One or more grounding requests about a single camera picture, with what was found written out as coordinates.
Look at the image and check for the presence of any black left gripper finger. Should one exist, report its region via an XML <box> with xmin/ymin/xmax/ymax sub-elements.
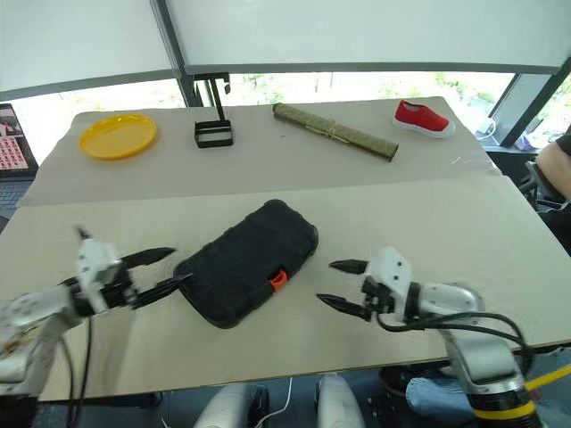
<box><xmin>132</xmin><ymin>272</ymin><xmax>194</xmax><ymax>310</ymax></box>
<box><xmin>122</xmin><ymin>247</ymin><xmax>178</xmax><ymax>271</ymax></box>

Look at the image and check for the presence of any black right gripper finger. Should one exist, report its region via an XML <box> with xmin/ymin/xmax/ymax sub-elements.
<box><xmin>328</xmin><ymin>259</ymin><xmax>370</xmax><ymax>275</ymax></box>
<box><xmin>315</xmin><ymin>292</ymin><xmax>372</xmax><ymax>323</ymax></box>

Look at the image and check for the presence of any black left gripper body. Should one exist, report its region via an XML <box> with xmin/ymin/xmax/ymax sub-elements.
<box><xmin>100</xmin><ymin>260</ymin><xmax>140</xmax><ymax>311</ymax></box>

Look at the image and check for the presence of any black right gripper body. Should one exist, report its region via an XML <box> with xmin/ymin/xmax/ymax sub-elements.
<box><xmin>359</xmin><ymin>276</ymin><xmax>397</xmax><ymax>320</ymax></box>

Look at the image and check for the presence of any black plastic tool case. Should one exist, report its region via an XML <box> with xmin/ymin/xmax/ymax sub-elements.
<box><xmin>172</xmin><ymin>198</ymin><xmax>320</xmax><ymax>331</ymax></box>

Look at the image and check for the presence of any beige table cover sheet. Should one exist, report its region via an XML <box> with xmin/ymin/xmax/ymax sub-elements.
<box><xmin>17</xmin><ymin>95</ymin><xmax>509</xmax><ymax>209</ymax></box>
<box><xmin>0</xmin><ymin>173</ymin><xmax>571</xmax><ymax>402</ymax></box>

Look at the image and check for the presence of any silver rounded body shell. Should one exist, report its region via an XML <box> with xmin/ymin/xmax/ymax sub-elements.
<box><xmin>194</xmin><ymin>383</ymin><xmax>269</xmax><ymax>428</ymax></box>
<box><xmin>316</xmin><ymin>373</ymin><xmax>367</xmax><ymax>428</ymax></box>

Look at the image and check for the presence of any person in blue jeans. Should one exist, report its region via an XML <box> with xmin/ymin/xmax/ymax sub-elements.
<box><xmin>405</xmin><ymin>376</ymin><xmax>571</xmax><ymax>428</ymax></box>

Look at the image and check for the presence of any yellow plastic plate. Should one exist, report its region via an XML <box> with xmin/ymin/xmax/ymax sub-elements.
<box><xmin>79</xmin><ymin>113</ymin><xmax>159</xmax><ymax>161</ymax></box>

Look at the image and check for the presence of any black metal stand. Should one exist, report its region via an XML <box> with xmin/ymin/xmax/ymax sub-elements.
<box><xmin>193</xmin><ymin>73</ymin><xmax>235</xmax><ymax>150</ymax></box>

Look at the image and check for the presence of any rolled bamboo mat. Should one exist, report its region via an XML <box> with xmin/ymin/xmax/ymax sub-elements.
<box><xmin>271</xmin><ymin>102</ymin><xmax>400</xmax><ymax>164</ymax></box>

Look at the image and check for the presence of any red canvas shoe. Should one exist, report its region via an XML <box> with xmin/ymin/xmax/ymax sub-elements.
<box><xmin>392</xmin><ymin>99</ymin><xmax>457</xmax><ymax>140</ymax></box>

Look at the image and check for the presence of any open laptop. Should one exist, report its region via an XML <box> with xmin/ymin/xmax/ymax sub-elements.
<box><xmin>0</xmin><ymin>103</ymin><xmax>40</xmax><ymax>224</ymax></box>

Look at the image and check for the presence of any dark window mullion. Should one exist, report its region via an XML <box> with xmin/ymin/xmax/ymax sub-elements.
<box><xmin>149</xmin><ymin>0</ymin><xmax>211</xmax><ymax>108</ymax></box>

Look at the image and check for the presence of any grey office chair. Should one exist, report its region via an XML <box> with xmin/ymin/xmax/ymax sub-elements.
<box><xmin>524</xmin><ymin>160</ymin><xmax>571</xmax><ymax>215</ymax></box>

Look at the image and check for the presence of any person in black shirt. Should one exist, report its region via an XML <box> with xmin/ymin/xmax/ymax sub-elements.
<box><xmin>533</xmin><ymin>131</ymin><xmax>571</xmax><ymax>202</ymax></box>

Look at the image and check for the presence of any wide white roller blind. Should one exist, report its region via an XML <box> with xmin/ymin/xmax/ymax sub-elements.
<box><xmin>164</xmin><ymin>0</ymin><xmax>571</xmax><ymax>79</ymax></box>

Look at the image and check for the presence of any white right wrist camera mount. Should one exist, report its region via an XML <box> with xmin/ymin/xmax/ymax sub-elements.
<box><xmin>364</xmin><ymin>246</ymin><xmax>414</xmax><ymax>320</ymax></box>

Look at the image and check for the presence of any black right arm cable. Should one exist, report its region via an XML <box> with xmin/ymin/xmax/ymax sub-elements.
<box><xmin>377</xmin><ymin>311</ymin><xmax>536</xmax><ymax>371</ymax></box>

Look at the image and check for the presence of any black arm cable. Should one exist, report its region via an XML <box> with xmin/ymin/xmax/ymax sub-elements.
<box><xmin>57</xmin><ymin>276</ymin><xmax>95</xmax><ymax>428</ymax></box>
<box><xmin>377</xmin><ymin>311</ymin><xmax>536</xmax><ymax>371</ymax></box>

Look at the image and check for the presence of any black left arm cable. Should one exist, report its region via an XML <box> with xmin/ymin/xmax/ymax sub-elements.
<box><xmin>57</xmin><ymin>276</ymin><xmax>95</xmax><ymax>428</ymax></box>

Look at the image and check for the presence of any thin white cable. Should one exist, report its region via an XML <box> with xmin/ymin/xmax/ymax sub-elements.
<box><xmin>261</xmin><ymin>377</ymin><xmax>294</xmax><ymax>423</ymax></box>

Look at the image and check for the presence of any yellow strap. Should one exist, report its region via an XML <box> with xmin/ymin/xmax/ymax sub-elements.
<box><xmin>472</xmin><ymin>363</ymin><xmax>571</xmax><ymax>420</ymax></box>

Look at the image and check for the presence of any dark window frame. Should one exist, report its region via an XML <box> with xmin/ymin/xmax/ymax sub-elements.
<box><xmin>490</xmin><ymin>62</ymin><xmax>571</xmax><ymax>148</ymax></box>

